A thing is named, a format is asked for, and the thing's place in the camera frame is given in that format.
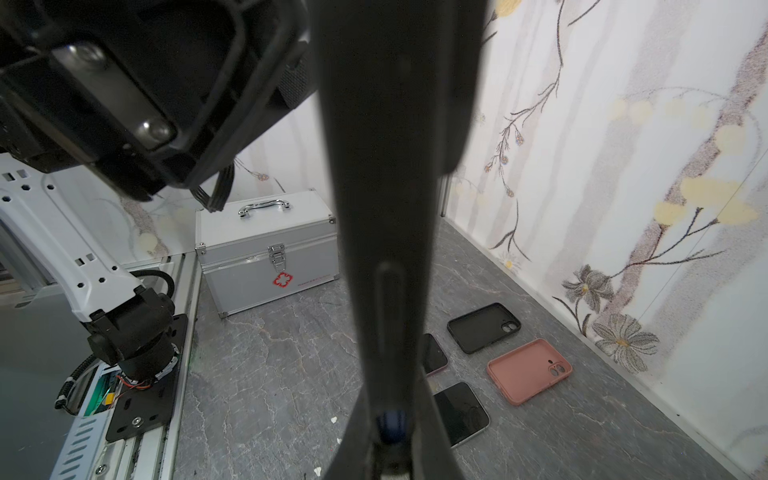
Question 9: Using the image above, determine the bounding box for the black phone case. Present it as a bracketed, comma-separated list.
[447, 303, 522, 354]

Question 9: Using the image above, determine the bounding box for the pink phone case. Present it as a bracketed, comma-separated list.
[487, 338, 573, 406]

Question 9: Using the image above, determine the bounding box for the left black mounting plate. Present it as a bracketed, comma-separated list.
[105, 314, 189, 443]

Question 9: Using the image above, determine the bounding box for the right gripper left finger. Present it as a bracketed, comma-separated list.
[324, 387, 374, 480]

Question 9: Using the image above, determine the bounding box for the white slotted cable duct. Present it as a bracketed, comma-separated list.
[50, 363, 113, 479]

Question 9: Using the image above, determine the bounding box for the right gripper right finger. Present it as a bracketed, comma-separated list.
[411, 377, 464, 480]

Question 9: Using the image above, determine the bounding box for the black phone face down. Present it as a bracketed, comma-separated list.
[308, 1, 488, 444]

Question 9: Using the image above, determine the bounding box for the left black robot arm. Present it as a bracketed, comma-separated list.
[1, 1, 312, 390]

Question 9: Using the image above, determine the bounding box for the purple phone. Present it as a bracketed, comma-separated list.
[421, 333, 448, 376]

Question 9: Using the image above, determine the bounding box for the silver metal case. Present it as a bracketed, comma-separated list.
[195, 190, 340, 318]

